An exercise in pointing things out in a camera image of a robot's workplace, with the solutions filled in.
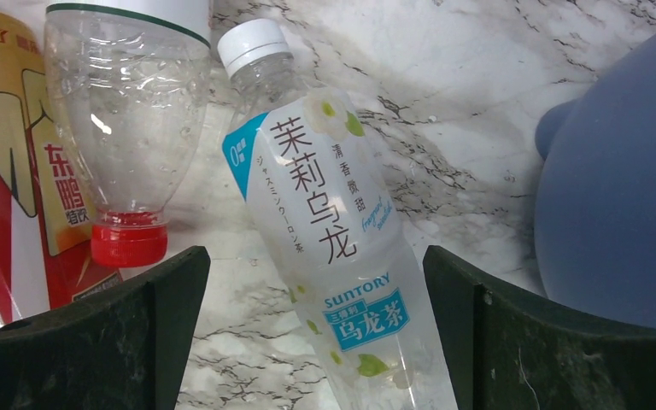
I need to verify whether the blue plastic bin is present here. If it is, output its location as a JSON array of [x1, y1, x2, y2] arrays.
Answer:
[[534, 34, 656, 328]]

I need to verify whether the red label clear bottle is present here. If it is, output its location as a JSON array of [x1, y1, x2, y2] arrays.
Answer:
[[44, 1, 213, 267]]

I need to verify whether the white blue label tea bottle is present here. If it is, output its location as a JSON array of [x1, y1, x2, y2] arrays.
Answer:
[[218, 19, 454, 409]]

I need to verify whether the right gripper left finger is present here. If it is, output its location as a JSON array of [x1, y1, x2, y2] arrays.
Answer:
[[0, 246, 210, 409]]

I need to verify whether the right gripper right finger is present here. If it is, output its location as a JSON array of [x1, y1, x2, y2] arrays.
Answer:
[[423, 245, 656, 409]]

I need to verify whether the red yellow label juice bottle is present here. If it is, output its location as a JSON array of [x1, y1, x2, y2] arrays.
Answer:
[[0, 8, 122, 328]]

